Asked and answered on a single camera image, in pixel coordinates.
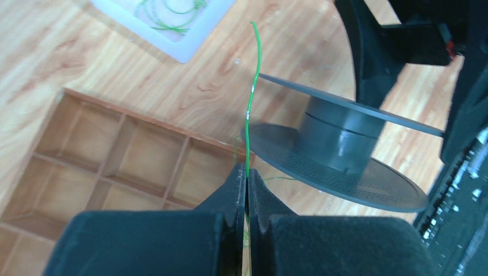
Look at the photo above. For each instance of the wooden compartment tray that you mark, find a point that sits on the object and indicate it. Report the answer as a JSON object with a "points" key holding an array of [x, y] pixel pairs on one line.
{"points": [[92, 155]]}

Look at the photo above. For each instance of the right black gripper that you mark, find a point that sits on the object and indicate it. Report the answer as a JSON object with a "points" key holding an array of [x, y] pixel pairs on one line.
{"points": [[430, 33]]}

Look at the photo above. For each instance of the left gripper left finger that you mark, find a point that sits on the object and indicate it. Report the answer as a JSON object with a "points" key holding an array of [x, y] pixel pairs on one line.
{"points": [[207, 240]]}

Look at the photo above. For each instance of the dark grey spool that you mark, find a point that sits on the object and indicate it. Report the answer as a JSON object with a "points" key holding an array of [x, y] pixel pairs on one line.
{"points": [[331, 150]]}

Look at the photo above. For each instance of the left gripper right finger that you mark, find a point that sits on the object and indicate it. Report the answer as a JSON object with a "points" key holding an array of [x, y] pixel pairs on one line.
{"points": [[285, 243]]}

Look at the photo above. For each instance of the translucent plastic bin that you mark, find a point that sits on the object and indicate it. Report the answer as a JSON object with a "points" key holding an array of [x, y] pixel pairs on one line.
{"points": [[177, 28]]}

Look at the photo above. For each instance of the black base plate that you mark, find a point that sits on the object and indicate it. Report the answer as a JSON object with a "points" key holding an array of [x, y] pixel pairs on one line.
{"points": [[453, 226]]}

